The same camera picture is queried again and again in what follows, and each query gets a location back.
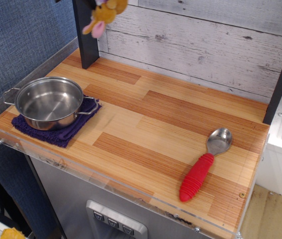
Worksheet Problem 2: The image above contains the purple folded cloth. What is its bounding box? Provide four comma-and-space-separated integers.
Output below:
11, 104, 102, 148

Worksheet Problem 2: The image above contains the silver dispenser button panel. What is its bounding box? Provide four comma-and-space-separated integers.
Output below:
86, 200, 148, 239

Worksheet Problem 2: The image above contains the red handled metal scoop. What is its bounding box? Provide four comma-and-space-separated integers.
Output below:
179, 128, 232, 202

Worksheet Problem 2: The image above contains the stainless steel pot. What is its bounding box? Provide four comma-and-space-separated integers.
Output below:
2, 77, 99, 131

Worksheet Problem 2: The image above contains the yellow object at corner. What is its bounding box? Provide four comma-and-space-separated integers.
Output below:
0, 228, 26, 239

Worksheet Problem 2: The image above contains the yellow plush bunny toy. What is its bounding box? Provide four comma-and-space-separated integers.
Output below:
82, 0, 128, 38

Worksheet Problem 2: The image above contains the silver toy fridge front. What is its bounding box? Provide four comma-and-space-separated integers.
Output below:
30, 157, 207, 239

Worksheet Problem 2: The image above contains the clear acrylic edge guard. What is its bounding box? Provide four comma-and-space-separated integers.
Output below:
0, 114, 268, 239

